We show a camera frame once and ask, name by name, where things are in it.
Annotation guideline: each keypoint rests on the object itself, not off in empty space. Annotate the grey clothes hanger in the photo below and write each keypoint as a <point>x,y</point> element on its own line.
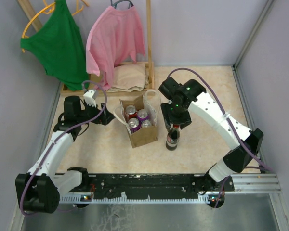
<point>121,4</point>

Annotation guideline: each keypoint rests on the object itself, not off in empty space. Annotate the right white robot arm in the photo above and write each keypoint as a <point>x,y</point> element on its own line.
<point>192,97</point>

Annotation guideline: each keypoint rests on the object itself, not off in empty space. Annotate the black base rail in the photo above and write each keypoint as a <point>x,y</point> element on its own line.
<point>152,186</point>

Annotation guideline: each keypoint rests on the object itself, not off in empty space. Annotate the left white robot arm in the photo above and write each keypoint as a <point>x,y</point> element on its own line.
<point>40,189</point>

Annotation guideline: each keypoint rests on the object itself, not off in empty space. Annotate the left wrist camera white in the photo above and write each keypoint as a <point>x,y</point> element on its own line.
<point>90,96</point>

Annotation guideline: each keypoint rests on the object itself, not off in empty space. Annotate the purple soda can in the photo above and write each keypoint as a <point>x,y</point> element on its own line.
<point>143,115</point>
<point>134,125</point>

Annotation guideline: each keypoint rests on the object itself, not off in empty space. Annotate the cream folded cloth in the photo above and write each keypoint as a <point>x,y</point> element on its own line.
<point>129,77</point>

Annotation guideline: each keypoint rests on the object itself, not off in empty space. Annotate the brown burlap canvas bag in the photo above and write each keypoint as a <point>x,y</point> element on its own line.
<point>150,101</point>

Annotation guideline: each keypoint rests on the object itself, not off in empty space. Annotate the red cola can front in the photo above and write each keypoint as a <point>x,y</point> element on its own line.
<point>146,124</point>

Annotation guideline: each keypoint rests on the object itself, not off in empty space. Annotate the pink t-shirt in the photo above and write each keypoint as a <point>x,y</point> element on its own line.
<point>114,37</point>

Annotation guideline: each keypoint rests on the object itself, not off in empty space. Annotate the yellow clothes hanger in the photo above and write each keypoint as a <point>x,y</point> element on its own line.
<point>43,16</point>

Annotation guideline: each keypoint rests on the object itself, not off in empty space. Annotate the red cola can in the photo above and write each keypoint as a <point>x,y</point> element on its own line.
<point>130,112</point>
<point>146,124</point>

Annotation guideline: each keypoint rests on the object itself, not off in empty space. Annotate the wooden clothes rack frame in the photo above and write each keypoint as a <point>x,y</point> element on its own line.
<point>64,90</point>

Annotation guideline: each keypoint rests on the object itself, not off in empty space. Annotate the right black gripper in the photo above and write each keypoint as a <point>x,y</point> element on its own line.
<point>183,121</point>

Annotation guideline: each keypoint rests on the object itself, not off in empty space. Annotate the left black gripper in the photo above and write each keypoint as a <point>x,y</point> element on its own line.
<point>107,118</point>

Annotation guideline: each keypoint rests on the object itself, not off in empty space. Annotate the dark cola bottle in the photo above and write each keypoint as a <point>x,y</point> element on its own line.
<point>173,137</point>

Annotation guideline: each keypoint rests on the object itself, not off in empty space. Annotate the green tank top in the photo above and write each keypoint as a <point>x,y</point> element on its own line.
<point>59,48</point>

